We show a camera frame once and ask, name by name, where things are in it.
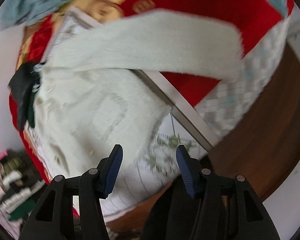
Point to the white fluffy sweater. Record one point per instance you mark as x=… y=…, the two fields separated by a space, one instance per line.
x=90 y=98

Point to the dark green striped garment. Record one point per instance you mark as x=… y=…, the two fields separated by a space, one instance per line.
x=32 y=109

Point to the clothes rack with hanging clothes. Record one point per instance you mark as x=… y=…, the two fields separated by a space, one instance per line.
x=20 y=189

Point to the white floral grid bedsheet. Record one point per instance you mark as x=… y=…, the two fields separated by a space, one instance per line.
x=149 y=171

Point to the black folded garment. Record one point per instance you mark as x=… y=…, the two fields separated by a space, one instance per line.
x=21 y=86

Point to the red floral blanket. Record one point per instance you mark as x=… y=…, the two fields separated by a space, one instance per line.
x=252 y=18

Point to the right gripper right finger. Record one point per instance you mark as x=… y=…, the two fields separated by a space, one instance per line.
x=203 y=205

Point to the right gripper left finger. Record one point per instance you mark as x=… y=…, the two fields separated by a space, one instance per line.
x=70 y=208

